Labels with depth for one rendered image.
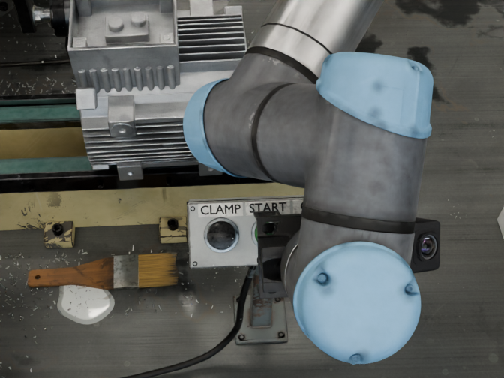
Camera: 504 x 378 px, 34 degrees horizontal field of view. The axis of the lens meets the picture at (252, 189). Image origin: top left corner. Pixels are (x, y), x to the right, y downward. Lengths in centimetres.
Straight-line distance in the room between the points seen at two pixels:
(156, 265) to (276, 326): 19
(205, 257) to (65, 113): 38
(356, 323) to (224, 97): 22
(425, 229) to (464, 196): 52
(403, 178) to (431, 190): 73
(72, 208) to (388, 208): 70
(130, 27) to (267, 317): 41
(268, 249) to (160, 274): 50
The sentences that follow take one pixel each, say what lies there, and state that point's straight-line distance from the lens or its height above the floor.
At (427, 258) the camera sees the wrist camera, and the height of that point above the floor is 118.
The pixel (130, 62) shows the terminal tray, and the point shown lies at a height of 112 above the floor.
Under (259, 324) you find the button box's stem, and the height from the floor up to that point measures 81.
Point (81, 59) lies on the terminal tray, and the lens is 94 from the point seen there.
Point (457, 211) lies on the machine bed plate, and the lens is 123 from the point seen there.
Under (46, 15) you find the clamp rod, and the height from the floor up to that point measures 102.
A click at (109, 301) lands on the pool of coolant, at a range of 113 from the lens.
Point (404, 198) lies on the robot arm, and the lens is 52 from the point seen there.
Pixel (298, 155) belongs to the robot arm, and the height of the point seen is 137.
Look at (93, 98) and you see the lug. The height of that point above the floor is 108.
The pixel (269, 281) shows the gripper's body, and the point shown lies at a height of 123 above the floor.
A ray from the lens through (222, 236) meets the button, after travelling 85.
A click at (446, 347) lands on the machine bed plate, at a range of 113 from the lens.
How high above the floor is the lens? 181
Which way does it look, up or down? 57 degrees down
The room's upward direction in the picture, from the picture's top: 2 degrees clockwise
